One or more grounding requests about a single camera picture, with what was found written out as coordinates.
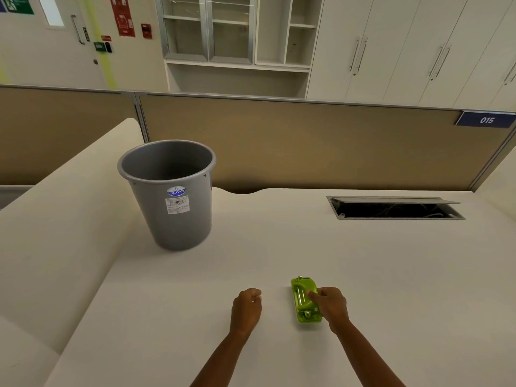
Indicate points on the person's left hand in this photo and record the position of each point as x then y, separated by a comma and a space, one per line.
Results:
245, 310

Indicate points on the person's right hand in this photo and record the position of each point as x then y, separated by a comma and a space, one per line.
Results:
330, 306

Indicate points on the person's left fingers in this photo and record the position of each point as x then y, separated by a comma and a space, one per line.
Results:
253, 294

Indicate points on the person's right thumb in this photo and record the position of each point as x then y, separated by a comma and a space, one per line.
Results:
313, 296

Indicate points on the green hole punch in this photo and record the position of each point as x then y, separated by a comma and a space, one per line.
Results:
303, 299

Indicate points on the person's right forearm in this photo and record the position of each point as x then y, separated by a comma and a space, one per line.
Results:
363, 354

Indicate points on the person's left forearm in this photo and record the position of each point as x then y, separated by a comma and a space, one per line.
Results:
225, 358

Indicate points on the grey plastic waste bin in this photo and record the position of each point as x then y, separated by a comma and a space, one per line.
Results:
171, 197

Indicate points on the beige desk partition panel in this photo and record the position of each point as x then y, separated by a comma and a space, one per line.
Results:
318, 145
64, 132

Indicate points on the blue desk number plate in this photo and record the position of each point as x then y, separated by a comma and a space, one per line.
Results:
485, 119

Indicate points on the glass door shelf cabinet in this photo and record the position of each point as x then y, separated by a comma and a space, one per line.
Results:
238, 40

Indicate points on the white storage cupboard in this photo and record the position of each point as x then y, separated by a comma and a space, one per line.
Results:
411, 48

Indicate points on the red fire alarm box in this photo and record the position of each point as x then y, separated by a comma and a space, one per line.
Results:
146, 30

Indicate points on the green exit sign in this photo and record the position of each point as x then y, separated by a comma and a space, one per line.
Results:
16, 3

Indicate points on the red wall notice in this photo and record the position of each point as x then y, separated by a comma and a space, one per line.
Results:
121, 15

